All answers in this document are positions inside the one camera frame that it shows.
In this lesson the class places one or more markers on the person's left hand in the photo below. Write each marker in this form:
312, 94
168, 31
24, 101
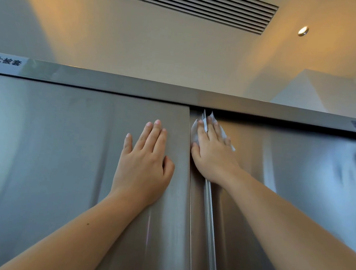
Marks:
143, 170

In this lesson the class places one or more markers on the person's right hand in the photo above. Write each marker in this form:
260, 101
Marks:
215, 159

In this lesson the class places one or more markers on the white wet wipe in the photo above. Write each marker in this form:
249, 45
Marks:
194, 131

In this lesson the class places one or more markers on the locking stainless steel cabinet door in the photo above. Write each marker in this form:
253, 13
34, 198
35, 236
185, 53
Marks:
53, 159

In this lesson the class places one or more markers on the person's left forearm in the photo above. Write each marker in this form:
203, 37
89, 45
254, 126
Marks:
70, 239

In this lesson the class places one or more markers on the round recessed ceiling light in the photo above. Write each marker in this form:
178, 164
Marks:
303, 31

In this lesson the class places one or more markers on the slatted ceiling air vent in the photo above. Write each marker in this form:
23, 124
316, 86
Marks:
193, 3

